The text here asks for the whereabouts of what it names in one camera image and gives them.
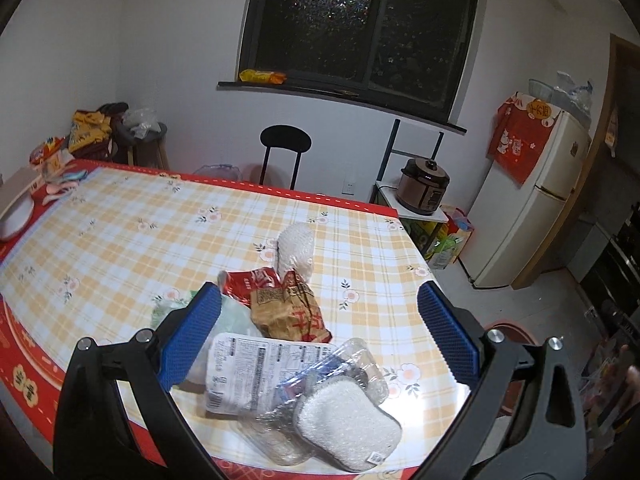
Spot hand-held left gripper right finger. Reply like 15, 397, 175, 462
416, 281, 588, 480

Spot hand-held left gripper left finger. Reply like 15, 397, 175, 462
52, 281, 223, 480

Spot white plastic bag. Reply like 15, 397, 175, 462
151, 290, 266, 396

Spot white printed label packet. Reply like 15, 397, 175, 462
204, 332, 341, 417

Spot brown round trash bin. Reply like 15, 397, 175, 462
477, 321, 535, 348

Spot clear plastic packaging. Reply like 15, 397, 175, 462
240, 337, 391, 466

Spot colourful shopping bag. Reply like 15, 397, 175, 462
427, 205, 475, 271

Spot yellow plaid tablecloth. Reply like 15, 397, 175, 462
0, 159, 476, 480

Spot green boxes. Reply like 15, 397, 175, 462
410, 217, 451, 261

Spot white foam fruit net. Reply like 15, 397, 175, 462
276, 222, 317, 281

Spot cream refrigerator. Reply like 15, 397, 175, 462
457, 92, 593, 290

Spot white shelf board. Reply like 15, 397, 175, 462
377, 183, 449, 223

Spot brown rice cooker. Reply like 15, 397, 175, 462
397, 157, 451, 216

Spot clear plastic bowl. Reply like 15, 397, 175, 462
192, 162, 243, 181

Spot black kitchen cabinet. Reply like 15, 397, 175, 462
565, 210, 640, 341

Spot dark round stool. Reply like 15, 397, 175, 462
112, 122, 171, 170

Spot pink and blue cloths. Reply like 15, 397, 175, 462
42, 169, 91, 206

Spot white round plate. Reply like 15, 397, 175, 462
0, 195, 36, 241

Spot red printed cloth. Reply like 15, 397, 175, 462
487, 92, 563, 186

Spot black chair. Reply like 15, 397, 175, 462
259, 125, 313, 191

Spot crumpled clear plastic bag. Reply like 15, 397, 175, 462
122, 108, 158, 138

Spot yellow snack bags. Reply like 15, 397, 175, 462
67, 110, 113, 153

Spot colourful snack packs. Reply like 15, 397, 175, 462
29, 136, 76, 171

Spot dark window sill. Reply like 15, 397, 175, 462
217, 81, 468, 136

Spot orange snack packet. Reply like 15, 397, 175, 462
239, 70, 287, 85

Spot clear plastic bags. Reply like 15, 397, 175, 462
555, 71, 596, 116

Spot dark window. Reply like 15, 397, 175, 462
237, 0, 483, 121

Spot wooden door frame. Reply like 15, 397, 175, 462
510, 34, 640, 291

